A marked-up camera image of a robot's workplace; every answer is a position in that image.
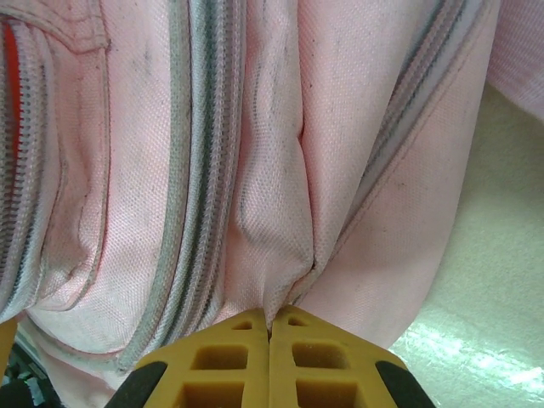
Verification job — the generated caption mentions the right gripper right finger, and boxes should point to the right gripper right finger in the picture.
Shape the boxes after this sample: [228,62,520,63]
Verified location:
[270,303,428,408]

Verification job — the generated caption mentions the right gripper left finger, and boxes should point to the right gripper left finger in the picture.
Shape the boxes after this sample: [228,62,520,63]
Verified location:
[112,308,270,408]

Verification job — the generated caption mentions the pink backpack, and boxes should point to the pink backpack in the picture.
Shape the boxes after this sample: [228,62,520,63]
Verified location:
[0,0,544,392]

